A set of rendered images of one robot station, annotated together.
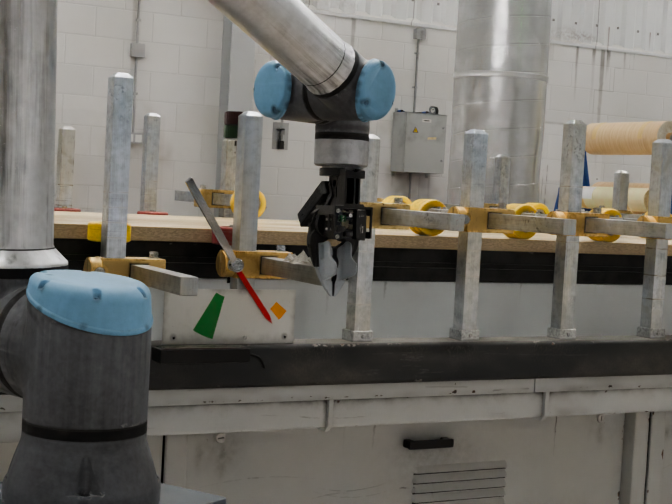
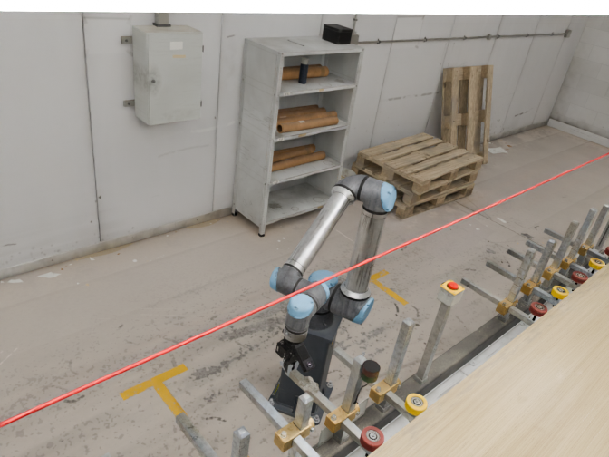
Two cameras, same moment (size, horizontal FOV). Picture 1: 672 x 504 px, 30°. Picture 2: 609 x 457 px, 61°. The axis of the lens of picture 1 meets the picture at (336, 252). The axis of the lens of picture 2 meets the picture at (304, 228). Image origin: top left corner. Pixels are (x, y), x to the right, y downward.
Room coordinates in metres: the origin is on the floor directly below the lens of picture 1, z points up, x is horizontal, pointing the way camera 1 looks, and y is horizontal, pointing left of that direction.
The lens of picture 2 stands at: (3.48, -0.49, 2.37)
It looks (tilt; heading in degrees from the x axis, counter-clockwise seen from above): 30 degrees down; 162
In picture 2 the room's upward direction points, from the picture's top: 9 degrees clockwise
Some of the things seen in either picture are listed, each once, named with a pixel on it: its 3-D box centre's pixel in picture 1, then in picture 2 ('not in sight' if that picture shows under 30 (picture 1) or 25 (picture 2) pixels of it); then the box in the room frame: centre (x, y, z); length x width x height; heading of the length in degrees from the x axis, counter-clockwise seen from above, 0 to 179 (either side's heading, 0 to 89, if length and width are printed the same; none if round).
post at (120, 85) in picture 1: (114, 210); (394, 366); (2.19, 0.39, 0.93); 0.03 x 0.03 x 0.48; 28
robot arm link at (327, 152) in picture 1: (343, 155); (294, 331); (2.08, 0.00, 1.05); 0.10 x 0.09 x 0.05; 118
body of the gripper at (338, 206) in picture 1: (341, 205); (291, 345); (2.07, -0.01, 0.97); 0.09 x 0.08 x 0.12; 28
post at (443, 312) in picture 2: not in sight; (433, 342); (2.07, 0.62, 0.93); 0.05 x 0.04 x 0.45; 118
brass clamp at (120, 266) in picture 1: (124, 271); (385, 388); (2.20, 0.37, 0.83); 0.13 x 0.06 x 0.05; 118
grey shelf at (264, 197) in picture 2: not in sight; (294, 135); (-0.61, 0.64, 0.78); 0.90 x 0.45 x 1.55; 118
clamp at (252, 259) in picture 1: (253, 264); (343, 416); (2.32, 0.15, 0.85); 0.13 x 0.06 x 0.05; 118
